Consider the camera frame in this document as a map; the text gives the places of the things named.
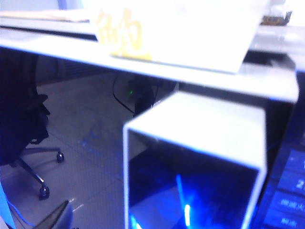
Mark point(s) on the black Midea microwave oven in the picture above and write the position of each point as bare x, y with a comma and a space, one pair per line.
59, 46

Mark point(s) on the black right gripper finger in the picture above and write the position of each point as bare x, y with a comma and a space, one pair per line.
60, 217

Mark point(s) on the black glass microwave door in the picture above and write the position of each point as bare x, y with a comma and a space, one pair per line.
83, 119

